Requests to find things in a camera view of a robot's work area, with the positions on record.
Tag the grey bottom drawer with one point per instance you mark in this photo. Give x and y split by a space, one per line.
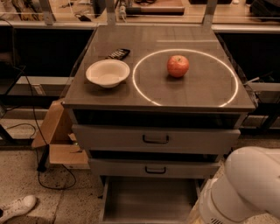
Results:
129 200

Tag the grey drawer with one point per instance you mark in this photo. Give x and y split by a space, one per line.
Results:
152 169
129 200
156 140

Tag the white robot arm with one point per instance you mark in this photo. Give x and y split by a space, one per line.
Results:
249 186

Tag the grey drawer cabinet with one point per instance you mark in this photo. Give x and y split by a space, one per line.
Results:
209 96

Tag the grey top drawer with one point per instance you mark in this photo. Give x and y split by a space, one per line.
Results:
156 140

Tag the grey middle drawer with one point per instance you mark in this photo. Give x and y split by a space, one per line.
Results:
152 169

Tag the white bowl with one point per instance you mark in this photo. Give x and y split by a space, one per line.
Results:
108 73

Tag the red apple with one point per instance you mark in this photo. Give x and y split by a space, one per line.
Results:
177 66

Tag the brown cardboard box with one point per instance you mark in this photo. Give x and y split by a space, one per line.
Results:
57 141

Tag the white sneaker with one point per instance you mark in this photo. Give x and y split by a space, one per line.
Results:
17 207

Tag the wooden workbench in background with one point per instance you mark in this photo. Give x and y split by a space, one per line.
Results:
219 15

